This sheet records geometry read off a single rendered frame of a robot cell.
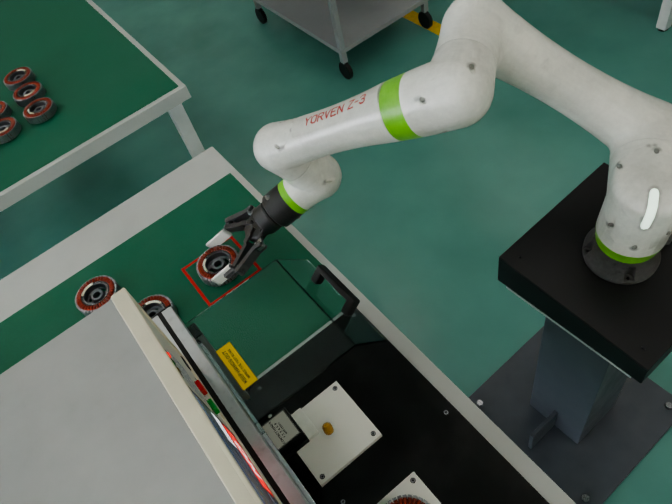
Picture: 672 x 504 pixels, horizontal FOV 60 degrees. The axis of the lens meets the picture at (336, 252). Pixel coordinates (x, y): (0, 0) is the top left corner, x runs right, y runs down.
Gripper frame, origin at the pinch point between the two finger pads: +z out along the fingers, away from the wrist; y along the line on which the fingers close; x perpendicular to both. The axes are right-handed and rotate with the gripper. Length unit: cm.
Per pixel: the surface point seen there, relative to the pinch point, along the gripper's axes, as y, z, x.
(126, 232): 24.5, 24.2, 8.6
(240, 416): -59, -22, 25
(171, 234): 17.9, 12.8, 2.6
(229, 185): 29.3, -3.5, -6.2
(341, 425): -51, -16, -10
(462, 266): 27, -28, -105
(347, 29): 178, -36, -87
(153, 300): -5.7, 15.4, 8.1
